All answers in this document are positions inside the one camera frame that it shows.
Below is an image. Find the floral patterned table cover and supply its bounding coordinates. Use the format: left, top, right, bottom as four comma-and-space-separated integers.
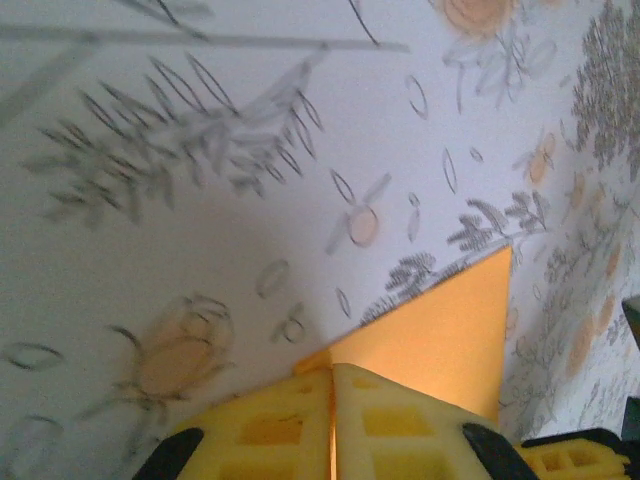
0, 0, 640, 480

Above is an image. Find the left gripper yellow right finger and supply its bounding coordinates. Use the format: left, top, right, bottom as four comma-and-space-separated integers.
332, 362, 539, 480

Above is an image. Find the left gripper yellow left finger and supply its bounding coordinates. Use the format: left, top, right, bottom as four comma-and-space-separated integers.
133, 368, 334, 480

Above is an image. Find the orange square paper sheet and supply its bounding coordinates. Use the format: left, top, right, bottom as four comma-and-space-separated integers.
293, 246, 515, 480

